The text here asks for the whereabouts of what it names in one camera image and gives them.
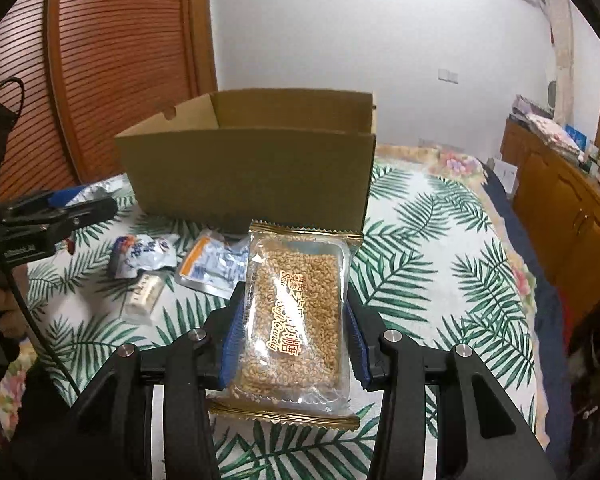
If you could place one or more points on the floral quilt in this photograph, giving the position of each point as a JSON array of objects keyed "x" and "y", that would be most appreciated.
[{"x": 452, "y": 162}]

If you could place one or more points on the floral folded blanket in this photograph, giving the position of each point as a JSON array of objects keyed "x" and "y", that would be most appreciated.
[{"x": 550, "y": 130}]

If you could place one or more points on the wooden louvered wardrobe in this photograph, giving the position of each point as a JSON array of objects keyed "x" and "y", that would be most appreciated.
[{"x": 120, "y": 60}]

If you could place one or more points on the brown cardboard box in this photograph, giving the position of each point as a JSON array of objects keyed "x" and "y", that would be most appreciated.
[{"x": 245, "y": 175}]

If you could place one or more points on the wooden cabinet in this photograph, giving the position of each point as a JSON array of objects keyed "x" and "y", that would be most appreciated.
[{"x": 555, "y": 200}]

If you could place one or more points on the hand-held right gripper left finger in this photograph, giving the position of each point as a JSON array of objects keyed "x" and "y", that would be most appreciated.
[{"x": 232, "y": 340}]

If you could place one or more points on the blue box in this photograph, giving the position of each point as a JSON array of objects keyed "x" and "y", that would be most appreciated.
[{"x": 575, "y": 135}]

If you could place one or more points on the sesame candy packet gold edges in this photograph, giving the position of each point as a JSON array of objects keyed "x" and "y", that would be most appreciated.
[{"x": 290, "y": 320}]

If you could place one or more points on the cream patterned curtain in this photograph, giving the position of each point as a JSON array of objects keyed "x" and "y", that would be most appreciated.
[{"x": 562, "y": 35}]

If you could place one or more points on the leaf-print bed sheet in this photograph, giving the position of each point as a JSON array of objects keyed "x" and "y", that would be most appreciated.
[{"x": 430, "y": 260}]

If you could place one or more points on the silver packet with orange stripe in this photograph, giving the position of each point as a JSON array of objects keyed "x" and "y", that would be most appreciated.
[{"x": 210, "y": 265}]

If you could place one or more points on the dark blue blanket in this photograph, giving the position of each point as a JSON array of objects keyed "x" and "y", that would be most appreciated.
[{"x": 525, "y": 270}]

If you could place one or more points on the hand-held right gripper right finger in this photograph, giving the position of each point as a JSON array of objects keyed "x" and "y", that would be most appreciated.
[{"x": 357, "y": 345}]

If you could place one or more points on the blue white snack packet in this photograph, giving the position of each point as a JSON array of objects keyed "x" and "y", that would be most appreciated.
[{"x": 140, "y": 255}]

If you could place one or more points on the purple folded cloth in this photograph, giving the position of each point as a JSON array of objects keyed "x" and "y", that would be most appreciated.
[{"x": 525, "y": 105}]

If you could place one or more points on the silver blue snack packet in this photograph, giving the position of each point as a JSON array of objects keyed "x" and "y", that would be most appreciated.
[{"x": 97, "y": 189}]

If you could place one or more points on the white paper bag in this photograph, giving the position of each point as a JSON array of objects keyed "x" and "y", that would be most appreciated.
[{"x": 505, "y": 170}]

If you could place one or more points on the white wall socket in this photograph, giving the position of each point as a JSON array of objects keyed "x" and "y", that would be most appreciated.
[{"x": 448, "y": 76}]

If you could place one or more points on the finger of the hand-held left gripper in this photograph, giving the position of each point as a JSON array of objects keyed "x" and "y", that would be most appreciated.
[
  {"x": 85, "y": 214},
  {"x": 62, "y": 197}
]

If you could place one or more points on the cream white snack bar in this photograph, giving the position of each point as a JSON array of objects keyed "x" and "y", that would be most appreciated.
[{"x": 142, "y": 300}]

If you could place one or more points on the white fan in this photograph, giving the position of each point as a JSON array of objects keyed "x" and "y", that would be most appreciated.
[{"x": 552, "y": 92}]

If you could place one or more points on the person's left hand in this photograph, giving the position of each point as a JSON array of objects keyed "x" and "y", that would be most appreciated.
[{"x": 0, "y": 305}]

